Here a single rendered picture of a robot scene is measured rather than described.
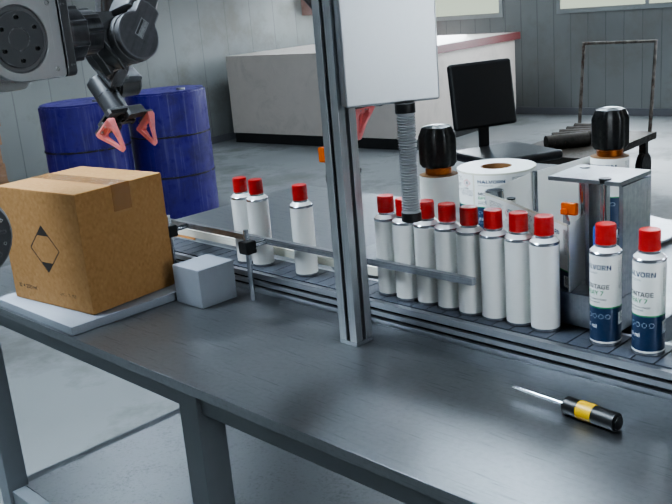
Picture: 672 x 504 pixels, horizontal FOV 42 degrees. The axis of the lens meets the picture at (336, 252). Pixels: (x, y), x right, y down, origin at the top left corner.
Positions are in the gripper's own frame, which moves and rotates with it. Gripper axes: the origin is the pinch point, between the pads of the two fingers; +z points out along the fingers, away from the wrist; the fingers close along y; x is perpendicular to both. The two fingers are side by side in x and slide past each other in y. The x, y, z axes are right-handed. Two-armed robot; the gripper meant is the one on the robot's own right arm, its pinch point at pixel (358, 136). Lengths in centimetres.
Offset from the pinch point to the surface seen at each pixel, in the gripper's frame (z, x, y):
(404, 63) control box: -19.6, 21.6, -28.9
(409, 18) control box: -27.0, 20.5, -29.2
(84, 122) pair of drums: 66, -187, 394
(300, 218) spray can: 16.8, 12.1, 7.1
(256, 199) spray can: 15.0, 10.8, 22.0
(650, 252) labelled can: 8, 17, -72
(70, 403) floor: 130, -19, 171
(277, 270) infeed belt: 30.8, 11.6, 15.8
